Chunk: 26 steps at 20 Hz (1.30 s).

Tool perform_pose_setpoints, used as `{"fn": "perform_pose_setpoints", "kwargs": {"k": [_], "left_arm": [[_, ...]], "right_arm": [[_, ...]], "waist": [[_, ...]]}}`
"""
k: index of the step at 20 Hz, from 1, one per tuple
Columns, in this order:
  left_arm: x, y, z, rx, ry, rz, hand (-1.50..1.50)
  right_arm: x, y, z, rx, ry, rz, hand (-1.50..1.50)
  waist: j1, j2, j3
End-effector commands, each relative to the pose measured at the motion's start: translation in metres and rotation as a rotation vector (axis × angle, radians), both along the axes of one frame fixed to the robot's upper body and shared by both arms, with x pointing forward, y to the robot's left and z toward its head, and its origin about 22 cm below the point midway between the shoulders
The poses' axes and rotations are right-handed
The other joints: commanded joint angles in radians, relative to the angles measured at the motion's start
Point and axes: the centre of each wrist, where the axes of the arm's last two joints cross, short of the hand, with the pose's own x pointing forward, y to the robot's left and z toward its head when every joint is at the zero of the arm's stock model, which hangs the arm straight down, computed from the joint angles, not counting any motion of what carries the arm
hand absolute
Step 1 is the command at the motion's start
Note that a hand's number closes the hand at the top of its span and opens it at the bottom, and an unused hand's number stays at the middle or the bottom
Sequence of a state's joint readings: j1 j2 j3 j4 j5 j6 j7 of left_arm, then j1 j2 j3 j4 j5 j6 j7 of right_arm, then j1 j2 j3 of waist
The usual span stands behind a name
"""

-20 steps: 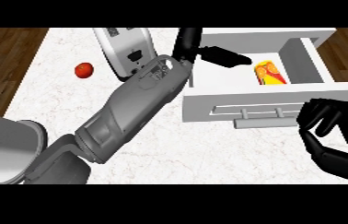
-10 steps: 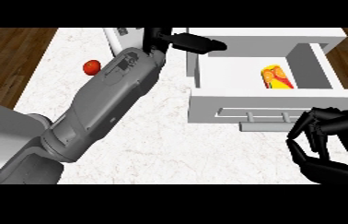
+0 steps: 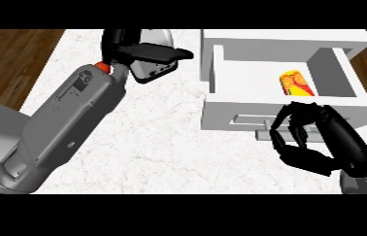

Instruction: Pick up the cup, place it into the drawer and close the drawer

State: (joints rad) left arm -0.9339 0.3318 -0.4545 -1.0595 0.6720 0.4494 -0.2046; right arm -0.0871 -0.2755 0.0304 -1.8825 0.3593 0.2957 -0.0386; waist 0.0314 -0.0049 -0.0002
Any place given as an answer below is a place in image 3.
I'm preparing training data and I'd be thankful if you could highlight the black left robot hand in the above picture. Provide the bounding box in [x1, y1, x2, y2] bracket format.
[99, 28, 195, 67]

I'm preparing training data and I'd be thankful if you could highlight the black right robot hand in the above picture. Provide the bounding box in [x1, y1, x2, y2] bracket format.
[269, 100, 367, 180]

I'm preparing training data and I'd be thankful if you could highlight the white drawer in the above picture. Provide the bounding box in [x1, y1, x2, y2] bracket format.
[200, 94, 367, 133]
[209, 44, 367, 99]

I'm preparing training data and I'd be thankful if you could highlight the white drawer front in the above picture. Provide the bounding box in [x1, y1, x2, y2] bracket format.
[200, 94, 367, 133]

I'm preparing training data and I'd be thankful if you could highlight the yellow and orange can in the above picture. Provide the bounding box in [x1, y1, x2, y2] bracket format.
[279, 69, 318, 97]

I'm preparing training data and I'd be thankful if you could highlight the white cabinet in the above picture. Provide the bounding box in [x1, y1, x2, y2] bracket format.
[200, 28, 367, 83]

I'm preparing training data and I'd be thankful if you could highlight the grey drawer handle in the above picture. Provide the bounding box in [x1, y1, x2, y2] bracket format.
[229, 114, 334, 143]

